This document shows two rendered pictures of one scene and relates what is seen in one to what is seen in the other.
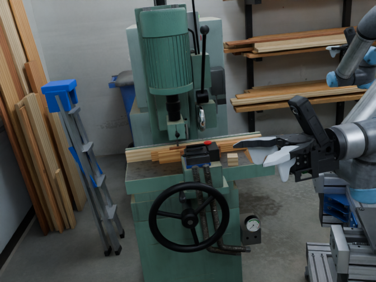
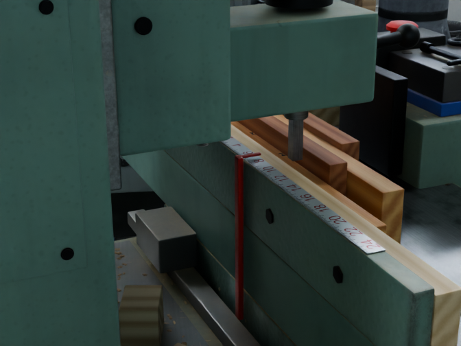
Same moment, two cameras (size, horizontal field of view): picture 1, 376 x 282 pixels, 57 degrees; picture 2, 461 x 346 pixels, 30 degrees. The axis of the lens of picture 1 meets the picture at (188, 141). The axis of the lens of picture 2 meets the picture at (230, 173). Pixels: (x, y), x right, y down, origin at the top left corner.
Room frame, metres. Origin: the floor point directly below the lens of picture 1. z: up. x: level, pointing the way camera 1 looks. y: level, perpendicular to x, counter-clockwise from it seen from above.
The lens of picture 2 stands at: (1.66, 0.64, 1.19)
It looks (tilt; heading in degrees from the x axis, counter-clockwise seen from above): 22 degrees down; 250
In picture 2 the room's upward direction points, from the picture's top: straight up
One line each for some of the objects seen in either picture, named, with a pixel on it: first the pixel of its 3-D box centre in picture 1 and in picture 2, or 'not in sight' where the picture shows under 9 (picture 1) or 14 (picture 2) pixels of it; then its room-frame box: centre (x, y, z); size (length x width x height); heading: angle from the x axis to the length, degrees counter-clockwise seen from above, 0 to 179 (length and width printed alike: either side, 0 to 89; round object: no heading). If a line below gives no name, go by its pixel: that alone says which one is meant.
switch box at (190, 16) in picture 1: (192, 29); not in sight; (1.72, -0.07, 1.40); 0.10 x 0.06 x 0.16; 4
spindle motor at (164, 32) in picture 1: (167, 51); not in sight; (1.39, 0.05, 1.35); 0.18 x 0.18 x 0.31
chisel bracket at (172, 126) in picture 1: (175, 128); (272, 66); (1.41, 0.05, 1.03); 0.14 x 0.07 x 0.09; 4
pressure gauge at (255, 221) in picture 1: (252, 224); not in sight; (1.20, -0.23, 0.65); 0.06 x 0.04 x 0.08; 94
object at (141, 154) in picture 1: (194, 147); (235, 162); (1.42, -0.03, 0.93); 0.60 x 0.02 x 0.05; 94
